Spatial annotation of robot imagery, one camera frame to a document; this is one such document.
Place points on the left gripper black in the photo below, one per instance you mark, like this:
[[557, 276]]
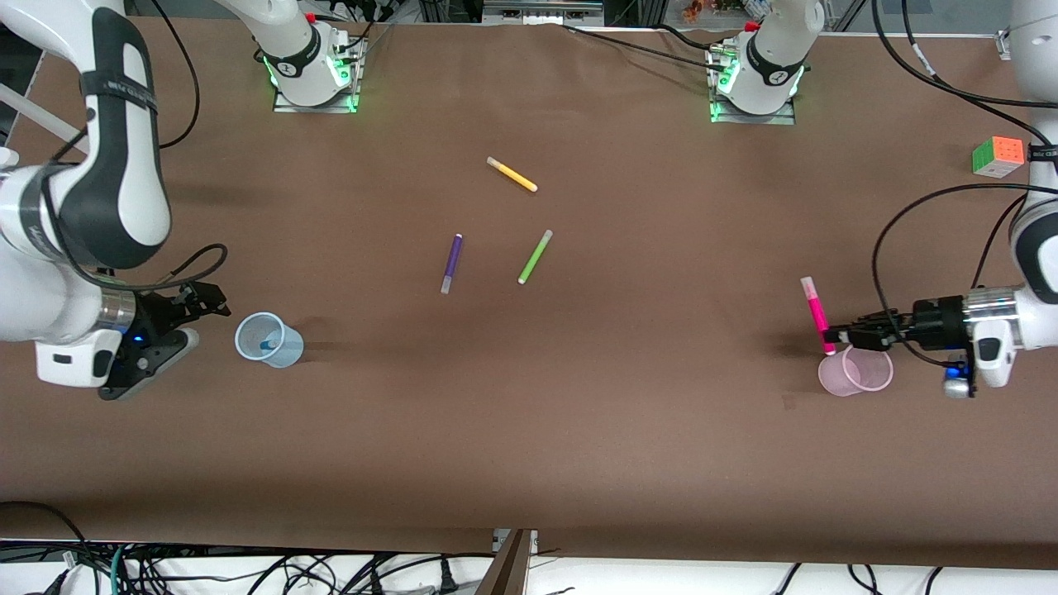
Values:
[[938, 319]]

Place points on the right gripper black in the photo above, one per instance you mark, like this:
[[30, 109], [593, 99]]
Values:
[[154, 315]]

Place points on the pink marker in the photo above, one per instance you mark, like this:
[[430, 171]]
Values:
[[815, 307]]

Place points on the blue marker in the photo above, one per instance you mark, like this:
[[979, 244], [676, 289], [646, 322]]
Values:
[[269, 345]]

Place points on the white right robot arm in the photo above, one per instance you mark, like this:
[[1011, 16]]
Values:
[[50, 273]]

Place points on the pink plastic cup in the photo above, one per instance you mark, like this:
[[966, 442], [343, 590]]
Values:
[[836, 376]]

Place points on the light blue plastic cup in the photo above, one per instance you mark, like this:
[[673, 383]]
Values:
[[285, 351]]

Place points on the colourful puzzle cube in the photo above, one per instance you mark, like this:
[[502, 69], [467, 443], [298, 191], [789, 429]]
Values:
[[998, 157]]

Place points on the white rounded object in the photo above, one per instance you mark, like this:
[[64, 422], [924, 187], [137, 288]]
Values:
[[7, 157]]

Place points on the white lamp stand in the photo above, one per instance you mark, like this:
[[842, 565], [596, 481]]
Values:
[[41, 117]]

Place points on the purple marker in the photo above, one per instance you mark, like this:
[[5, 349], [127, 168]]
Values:
[[454, 252]]

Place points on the green marker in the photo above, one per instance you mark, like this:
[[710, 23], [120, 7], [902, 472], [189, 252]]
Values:
[[534, 258]]

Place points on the yellow marker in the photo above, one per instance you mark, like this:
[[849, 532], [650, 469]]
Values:
[[514, 175]]

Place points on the black power plug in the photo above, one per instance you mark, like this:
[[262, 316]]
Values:
[[449, 580]]

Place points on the dark table support beam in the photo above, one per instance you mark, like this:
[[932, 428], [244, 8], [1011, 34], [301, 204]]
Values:
[[506, 572]]

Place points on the grey socket box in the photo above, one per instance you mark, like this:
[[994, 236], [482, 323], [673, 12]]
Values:
[[541, 11]]

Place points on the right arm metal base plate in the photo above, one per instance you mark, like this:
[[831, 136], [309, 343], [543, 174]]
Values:
[[318, 106]]

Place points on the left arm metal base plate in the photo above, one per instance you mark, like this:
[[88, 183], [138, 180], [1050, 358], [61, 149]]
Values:
[[781, 117]]

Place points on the aluminium frame corner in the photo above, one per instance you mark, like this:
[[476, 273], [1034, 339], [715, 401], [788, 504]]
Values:
[[1004, 45]]

